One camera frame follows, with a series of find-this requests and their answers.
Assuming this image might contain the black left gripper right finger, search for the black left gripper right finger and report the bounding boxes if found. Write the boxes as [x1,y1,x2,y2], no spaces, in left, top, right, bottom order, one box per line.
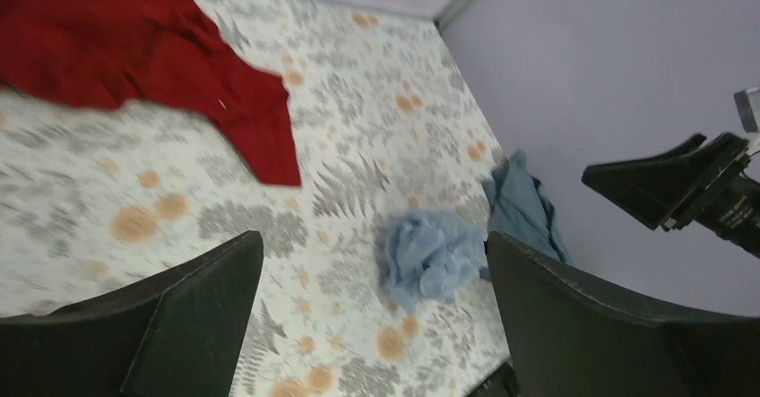
[487,232,759,396]

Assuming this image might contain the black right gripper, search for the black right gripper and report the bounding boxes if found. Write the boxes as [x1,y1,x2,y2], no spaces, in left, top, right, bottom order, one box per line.
[582,133,759,257]

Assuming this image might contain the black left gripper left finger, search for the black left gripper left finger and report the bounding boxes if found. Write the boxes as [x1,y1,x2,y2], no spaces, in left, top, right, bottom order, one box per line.
[1,231,264,396]

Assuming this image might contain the light blue plastic trash bag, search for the light blue plastic trash bag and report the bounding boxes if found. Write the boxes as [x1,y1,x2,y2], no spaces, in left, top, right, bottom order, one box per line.
[383,209,488,314]

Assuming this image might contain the teal blue cloth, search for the teal blue cloth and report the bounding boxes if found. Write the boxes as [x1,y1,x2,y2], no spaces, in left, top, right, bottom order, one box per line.
[482,150,573,264]

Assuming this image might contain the floral patterned table mat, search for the floral patterned table mat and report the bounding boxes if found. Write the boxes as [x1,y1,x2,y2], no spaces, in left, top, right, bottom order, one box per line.
[1,0,508,396]

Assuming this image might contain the red cloth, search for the red cloth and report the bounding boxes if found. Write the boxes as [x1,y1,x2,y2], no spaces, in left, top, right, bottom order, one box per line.
[1,0,301,186]

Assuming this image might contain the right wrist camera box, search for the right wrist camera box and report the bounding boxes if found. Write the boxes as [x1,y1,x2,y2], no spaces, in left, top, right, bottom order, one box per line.
[733,86,760,133]

